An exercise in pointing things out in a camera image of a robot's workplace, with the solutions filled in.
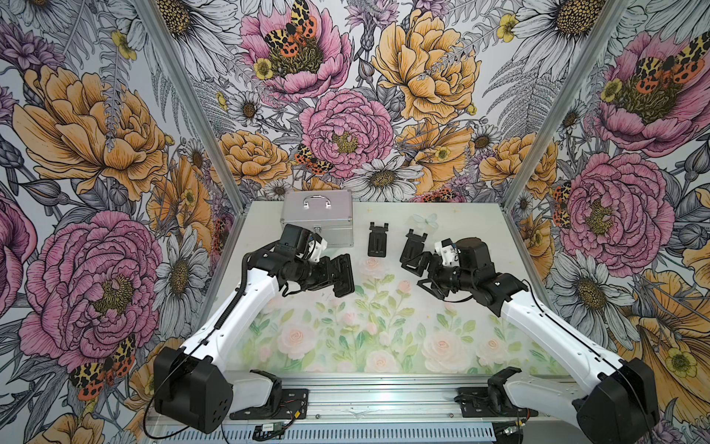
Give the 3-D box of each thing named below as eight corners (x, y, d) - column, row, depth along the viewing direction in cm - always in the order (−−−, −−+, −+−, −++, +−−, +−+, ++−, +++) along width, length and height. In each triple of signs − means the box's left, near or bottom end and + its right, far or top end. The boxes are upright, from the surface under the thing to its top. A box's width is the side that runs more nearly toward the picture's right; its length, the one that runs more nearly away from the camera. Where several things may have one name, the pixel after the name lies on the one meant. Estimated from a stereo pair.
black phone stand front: (368, 257, 107) (368, 244, 100) (368, 232, 115) (368, 218, 108) (388, 257, 107) (390, 244, 100) (386, 232, 115) (388, 218, 108)
